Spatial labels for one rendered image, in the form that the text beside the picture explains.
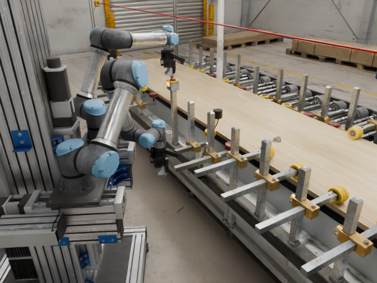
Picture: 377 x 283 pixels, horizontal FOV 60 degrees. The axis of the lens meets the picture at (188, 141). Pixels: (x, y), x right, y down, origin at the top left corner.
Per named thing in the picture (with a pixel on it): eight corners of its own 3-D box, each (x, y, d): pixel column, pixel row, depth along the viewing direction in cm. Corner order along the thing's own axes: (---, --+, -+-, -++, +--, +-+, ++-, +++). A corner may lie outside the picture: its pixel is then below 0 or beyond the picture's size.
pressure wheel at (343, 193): (338, 187, 152) (325, 187, 159) (343, 204, 151) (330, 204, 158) (347, 183, 154) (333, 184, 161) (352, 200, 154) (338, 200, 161)
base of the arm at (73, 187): (56, 198, 141) (51, 179, 137) (66, 179, 155) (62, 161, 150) (91, 197, 142) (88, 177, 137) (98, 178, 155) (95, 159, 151)
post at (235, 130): (231, 200, 200) (235, 128, 179) (228, 197, 203) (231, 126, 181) (236, 198, 201) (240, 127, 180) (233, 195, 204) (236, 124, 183)
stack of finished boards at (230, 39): (277, 37, 1029) (277, 31, 1022) (217, 46, 909) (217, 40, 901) (259, 34, 1086) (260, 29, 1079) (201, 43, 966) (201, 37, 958)
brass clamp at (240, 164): (239, 169, 182) (239, 161, 180) (225, 159, 193) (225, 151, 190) (248, 166, 185) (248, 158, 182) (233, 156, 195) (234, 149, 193)
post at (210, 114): (209, 179, 219) (210, 113, 198) (206, 177, 222) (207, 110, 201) (214, 178, 221) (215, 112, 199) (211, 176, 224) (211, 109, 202)
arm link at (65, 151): (73, 160, 151) (68, 133, 145) (97, 165, 146) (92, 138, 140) (54, 173, 141) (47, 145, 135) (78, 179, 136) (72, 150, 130)
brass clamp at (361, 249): (361, 258, 123) (364, 248, 121) (331, 236, 134) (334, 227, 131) (371, 252, 126) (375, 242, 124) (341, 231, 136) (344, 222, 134)
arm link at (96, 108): (93, 130, 181) (89, 107, 175) (81, 123, 189) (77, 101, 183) (111, 123, 188) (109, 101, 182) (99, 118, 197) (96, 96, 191)
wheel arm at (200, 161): (175, 173, 198) (175, 167, 196) (173, 171, 200) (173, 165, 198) (234, 155, 216) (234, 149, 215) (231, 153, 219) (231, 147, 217)
